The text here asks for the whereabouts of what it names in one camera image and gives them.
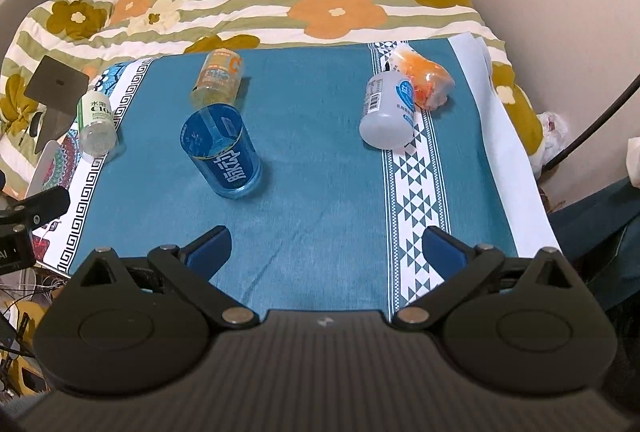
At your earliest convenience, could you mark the floral striped blanket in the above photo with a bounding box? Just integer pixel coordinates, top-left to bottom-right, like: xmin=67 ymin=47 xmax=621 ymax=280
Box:
xmin=0 ymin=0 xmax=546 ymax=198

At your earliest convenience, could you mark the green label plastic bottle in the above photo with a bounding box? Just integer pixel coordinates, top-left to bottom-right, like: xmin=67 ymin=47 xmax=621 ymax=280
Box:
xmin=77 ymin=93 xmax=118 ymax=158

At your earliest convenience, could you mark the blue glass cup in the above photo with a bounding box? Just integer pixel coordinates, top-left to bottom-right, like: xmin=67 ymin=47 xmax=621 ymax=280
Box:
xmin=180 ymin=102 xmax=262 ymax=199

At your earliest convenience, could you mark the orange snack bag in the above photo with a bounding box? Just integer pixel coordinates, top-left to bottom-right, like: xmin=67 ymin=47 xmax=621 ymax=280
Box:
xmin=387 ymin=43 xmax=455 ymax=109

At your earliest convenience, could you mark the white bottle with blue label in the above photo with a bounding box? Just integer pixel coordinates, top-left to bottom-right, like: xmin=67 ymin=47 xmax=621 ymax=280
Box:
xmin=359 ymin=71 xmax=418 ymax=149

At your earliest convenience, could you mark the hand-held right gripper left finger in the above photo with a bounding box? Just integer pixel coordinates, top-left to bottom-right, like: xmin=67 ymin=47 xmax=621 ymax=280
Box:
xmin=67 ymin=225 xmax=261 ymax=328

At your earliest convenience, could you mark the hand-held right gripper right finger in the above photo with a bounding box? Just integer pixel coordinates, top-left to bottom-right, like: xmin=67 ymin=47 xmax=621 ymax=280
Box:
xmin=392 ymin=226 xmax=583 ymax=328

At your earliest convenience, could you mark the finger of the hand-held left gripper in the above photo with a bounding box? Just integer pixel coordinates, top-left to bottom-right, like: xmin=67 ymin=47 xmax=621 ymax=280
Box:
xmin=0 ymin=186 xmax=71 ymax=230

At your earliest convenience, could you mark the dark teal cloth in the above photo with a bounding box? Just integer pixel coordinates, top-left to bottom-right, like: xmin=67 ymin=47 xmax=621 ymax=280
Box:
xmin=547 ymin=177 xmax=640 ymax=310

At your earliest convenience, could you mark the white plastic bag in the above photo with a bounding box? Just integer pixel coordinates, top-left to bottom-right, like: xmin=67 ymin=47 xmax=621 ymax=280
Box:
xmin=530 ymin=111 xmax=571 ymax=175

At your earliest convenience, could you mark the orange label plastic bottle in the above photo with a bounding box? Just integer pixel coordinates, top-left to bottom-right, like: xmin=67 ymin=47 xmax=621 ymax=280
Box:
xmin=190 ymin=48 xmax=244 ymax=109

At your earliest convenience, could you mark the black cable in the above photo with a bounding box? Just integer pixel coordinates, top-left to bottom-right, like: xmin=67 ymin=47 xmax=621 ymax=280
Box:
xmin=542 ymin=80 xmax=640 ymax=170

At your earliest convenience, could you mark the blue patterned cloth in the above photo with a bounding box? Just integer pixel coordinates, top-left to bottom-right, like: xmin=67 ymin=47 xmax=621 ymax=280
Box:
xmin=30 ymin=35 xmax=561 ymax=318

